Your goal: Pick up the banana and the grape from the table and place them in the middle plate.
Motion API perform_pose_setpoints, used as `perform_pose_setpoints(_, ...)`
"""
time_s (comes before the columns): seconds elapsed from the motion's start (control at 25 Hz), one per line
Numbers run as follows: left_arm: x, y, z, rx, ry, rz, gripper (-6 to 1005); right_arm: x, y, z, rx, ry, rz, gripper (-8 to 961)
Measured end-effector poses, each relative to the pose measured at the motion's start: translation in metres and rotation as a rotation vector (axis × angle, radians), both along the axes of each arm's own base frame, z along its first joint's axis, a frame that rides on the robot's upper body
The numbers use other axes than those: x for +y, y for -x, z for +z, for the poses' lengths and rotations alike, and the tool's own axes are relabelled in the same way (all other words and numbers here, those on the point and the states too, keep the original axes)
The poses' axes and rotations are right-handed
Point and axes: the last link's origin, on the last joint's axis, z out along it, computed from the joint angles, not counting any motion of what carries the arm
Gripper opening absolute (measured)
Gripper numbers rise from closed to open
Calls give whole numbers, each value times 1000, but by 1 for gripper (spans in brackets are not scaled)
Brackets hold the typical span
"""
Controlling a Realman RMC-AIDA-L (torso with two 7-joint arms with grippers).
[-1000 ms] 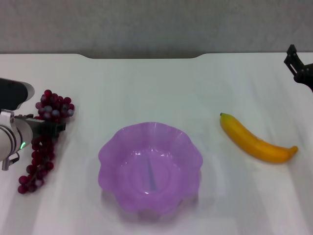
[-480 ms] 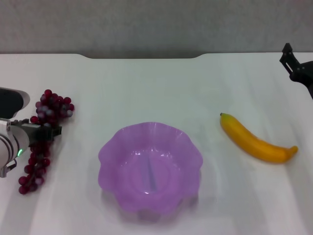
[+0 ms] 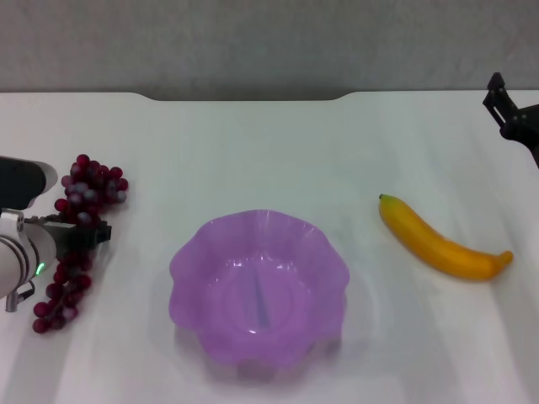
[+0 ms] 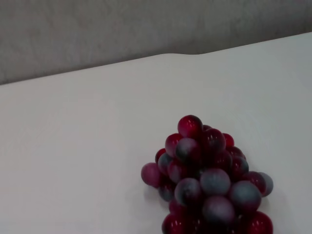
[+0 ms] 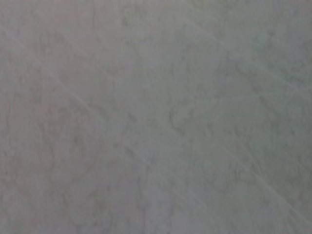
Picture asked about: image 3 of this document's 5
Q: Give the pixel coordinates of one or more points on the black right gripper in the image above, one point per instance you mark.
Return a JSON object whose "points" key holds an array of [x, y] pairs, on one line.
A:
{"points": [[526, 126]]}

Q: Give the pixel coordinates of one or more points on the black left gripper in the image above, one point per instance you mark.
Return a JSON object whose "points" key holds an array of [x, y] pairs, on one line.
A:
{"points": [[71, 240]]}

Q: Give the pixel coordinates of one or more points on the red grape bunch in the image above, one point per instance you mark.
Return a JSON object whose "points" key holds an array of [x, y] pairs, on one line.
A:
{"points": [[90, 177]]}

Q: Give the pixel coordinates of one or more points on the yellow banana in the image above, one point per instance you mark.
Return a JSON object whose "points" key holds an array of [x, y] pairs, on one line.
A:
{"points": [[421, 240]]}

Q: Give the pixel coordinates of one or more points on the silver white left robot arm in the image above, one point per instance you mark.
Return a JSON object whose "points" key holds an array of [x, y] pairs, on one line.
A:
{"points": [[17, 256]]}

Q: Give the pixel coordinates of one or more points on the purple scalloped plastic bowl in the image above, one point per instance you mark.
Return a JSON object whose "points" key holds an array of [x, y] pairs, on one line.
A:
{"points": [[261, 294]]}

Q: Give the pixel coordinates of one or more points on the left wrist camera housing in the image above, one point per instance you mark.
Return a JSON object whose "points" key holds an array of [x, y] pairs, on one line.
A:
{"points": [[21, 181]]}

